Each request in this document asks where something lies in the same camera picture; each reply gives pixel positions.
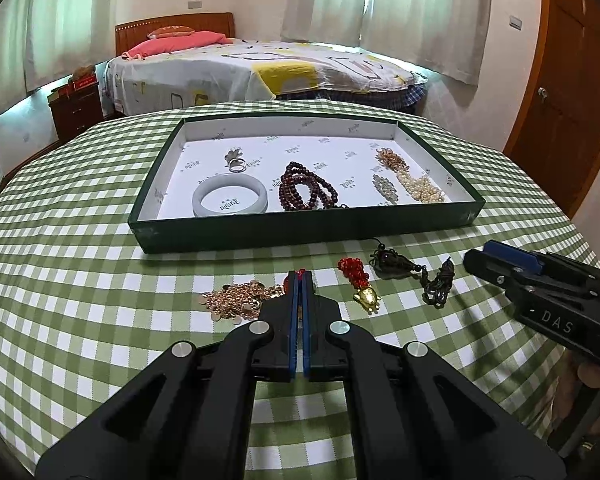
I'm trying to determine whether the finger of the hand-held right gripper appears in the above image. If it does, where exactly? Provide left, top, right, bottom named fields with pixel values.
left=463, top=247, right=529, bottom=289
left=482, top=239, right=546, bottom=274

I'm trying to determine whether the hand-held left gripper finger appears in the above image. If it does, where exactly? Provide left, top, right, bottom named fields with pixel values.
left=302, top=270, right=566, bottom=480
left=35, top=270, right=301, bottom=480

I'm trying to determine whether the dark green jewelry box tray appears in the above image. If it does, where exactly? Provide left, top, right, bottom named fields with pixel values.
left=128, top=112, right=486, bottom=255

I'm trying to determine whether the dark pendant with tassel cord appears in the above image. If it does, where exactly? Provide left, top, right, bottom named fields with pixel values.
left=369, top=241, right=456, bottom=308

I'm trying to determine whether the pearl bracelet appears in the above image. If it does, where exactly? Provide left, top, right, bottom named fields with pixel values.
left=395, top=169, right=446, bottom=205

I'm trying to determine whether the dark red bead mala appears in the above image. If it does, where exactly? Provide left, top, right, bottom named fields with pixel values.
left=278, top=161, right=351, bottom=212

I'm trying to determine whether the silver crystal bracelet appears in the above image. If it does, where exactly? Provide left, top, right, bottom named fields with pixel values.
left=371, top=175, right=400, bottom=206

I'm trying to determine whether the copper bead bracelet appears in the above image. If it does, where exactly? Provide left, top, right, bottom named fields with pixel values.
left=375, top=147, right=408, bottom=171

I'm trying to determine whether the pale jade bangle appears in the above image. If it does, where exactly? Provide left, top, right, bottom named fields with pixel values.
left=191, top=180, right=270, bottom=217

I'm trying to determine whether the silver flower ring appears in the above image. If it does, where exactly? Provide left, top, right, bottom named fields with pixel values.
left=225, top=147, right=248, bottom=173

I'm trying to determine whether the person's right hand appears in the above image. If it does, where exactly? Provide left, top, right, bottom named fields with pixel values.
left=552, top=359, right=600, bottom=457

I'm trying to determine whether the red knot gold turtle charm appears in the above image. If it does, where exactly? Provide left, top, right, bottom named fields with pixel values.
left=337, top=256, right=382, bottom=315

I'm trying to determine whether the brown wooden door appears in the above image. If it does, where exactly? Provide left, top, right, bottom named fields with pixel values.
left=502, top=0, right=600, bottom=221

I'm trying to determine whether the wooden bed with patterned sheet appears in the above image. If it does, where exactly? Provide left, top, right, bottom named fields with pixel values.
left=102, top=12, right=428, bottom=118

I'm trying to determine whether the white sheer curtain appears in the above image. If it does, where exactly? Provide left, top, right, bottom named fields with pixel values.
left=360, top=0, right=544, bottom=86
left=25, top=0, right=117, bottom=93
left=0, top=0, right=37, bottom=117
left=280, top=0, right=374, bottom=46

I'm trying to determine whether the dark wooden nightstand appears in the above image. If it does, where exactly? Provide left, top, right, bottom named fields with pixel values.
left=48, top=81, right=103, bottom=142

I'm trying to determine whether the pink pillow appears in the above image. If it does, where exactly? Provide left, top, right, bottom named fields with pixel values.
left=121, top=30, right=233, bottom=60

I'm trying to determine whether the brown cushion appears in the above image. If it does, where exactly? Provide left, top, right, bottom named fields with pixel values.
left=147, top=25, right=196, bottom=40

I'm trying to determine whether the gold coin chain bracelet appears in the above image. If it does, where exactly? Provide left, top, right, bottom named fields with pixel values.
left=196, top=281, right=281, bottom=323

